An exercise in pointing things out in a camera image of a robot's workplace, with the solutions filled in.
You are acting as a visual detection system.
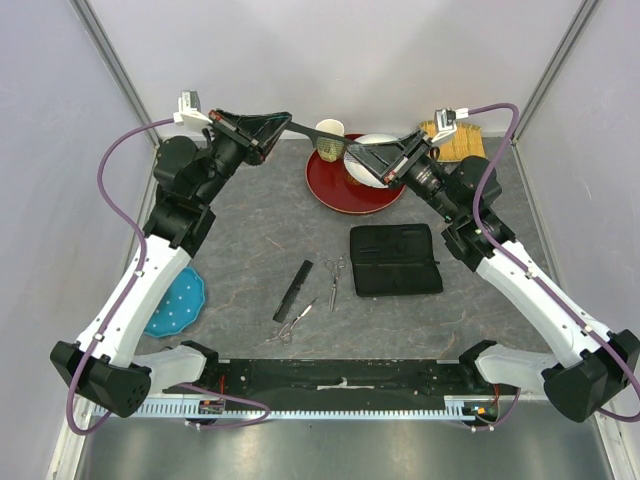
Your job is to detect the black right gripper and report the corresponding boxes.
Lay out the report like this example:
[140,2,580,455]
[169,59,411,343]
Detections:
[349,128,462,222]

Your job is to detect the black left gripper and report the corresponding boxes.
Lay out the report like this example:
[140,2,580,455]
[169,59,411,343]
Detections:
[196,108,293,206]

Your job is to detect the black zip tool case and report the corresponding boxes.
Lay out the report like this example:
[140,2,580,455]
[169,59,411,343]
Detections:
[349,223,444,298]

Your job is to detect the silver thinning scissors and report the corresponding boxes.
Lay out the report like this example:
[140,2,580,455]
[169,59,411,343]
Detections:
[323,255,346,312]

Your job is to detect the silver hair scissors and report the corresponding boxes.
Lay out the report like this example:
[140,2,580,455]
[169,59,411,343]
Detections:
[266,297,318,346]

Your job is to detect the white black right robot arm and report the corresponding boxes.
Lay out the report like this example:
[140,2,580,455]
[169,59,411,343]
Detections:
[346,130,639,422]

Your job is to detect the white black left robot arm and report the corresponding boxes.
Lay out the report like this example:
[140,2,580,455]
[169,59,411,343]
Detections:
[50,110,292,418]

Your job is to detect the black hair comb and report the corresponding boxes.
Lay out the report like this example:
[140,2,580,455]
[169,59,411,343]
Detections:
[272,260,314,323]

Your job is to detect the white paper plate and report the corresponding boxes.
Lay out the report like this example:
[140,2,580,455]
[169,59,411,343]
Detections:
[343,134,397,189]

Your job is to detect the pale yellow ceramic mug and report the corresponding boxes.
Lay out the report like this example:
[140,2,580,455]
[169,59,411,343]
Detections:
[315,119,345,163]

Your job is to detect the red round lacquer tray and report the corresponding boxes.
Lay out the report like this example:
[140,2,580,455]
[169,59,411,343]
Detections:
[305,149,405,215]

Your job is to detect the yellow woven bamboo tray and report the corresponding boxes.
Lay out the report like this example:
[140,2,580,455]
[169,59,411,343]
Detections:
[429,123,485,163]

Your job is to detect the blue dotted plate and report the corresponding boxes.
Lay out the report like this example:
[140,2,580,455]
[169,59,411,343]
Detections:
[143,267,206,338]

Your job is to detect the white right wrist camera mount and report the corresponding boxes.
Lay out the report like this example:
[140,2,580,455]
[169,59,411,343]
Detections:
[431,108,468,146]

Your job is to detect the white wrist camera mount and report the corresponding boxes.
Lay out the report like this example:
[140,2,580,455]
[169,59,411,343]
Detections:
[173,90,211,131]
[431,108,468,146]

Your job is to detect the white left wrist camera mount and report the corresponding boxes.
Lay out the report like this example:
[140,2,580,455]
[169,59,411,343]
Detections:
[173,90,211,131]

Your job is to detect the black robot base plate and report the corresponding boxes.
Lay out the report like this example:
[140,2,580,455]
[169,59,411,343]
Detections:
[194,359,515,410]

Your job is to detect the slotted grey cable duct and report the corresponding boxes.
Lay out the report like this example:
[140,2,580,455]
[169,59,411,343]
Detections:
[131,395,480,422]

